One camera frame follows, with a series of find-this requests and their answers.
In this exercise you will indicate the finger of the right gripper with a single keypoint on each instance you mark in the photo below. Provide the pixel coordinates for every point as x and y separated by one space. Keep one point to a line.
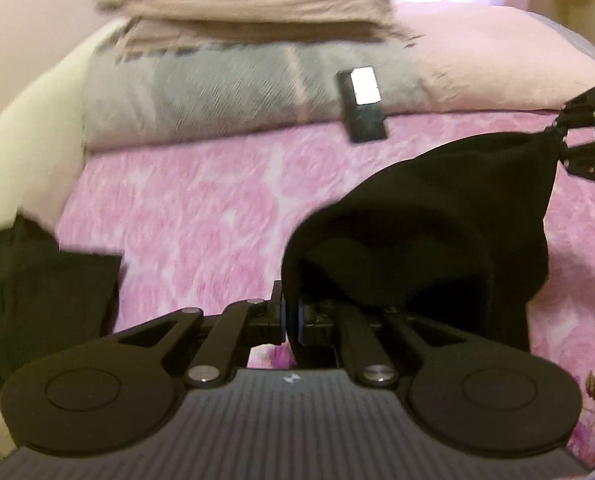
579 112
579 161

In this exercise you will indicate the pink folded quilt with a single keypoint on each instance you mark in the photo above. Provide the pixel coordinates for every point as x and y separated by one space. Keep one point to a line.
473 57

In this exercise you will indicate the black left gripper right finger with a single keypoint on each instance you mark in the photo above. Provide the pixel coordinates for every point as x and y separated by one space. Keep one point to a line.
471 393

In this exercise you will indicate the pink floral bedspread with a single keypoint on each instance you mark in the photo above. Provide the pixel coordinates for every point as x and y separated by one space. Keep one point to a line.
204 224

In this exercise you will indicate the beige folded blanket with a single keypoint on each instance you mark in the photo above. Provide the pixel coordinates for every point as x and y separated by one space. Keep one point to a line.
177 25

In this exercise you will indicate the grey folded blanket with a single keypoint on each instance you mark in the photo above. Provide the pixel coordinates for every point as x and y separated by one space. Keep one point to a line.
209 93

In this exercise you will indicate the black garment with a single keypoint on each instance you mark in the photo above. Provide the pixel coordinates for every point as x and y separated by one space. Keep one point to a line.
51 299
455 235

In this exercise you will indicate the black remote control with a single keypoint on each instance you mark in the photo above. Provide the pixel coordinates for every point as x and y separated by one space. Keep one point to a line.
362 113

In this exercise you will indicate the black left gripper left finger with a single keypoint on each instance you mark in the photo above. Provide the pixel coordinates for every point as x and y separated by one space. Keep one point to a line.
114 391

